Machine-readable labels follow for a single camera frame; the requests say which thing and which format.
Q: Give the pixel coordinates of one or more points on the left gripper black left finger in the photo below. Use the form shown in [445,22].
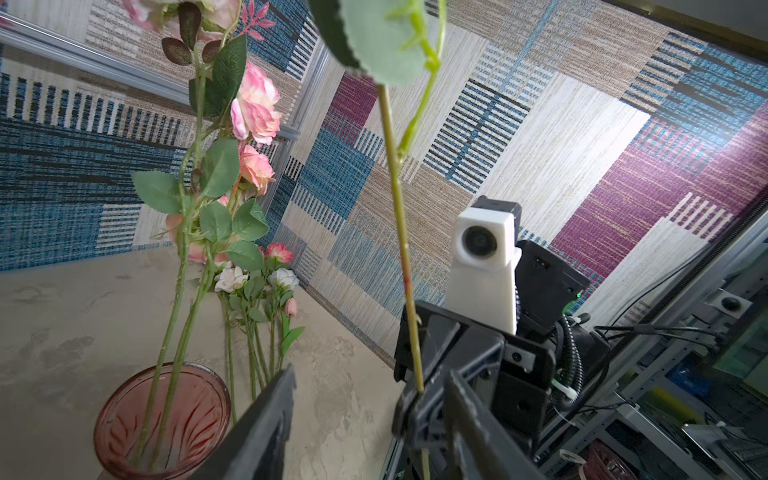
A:
[255,447]

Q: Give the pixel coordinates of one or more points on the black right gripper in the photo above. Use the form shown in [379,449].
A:
[511,375]

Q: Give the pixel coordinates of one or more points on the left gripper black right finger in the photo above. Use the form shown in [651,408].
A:
[478,446]

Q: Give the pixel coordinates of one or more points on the cream white rose stem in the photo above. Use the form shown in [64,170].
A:
[228,287]

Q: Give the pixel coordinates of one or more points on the blue rose stem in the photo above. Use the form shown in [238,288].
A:
[389,41]

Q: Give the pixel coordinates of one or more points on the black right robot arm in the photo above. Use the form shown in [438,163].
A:
[545,286]

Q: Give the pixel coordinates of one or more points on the dark pink rose stem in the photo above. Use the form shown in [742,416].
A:
[279,253]

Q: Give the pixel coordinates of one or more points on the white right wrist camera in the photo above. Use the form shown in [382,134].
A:
[481,283]

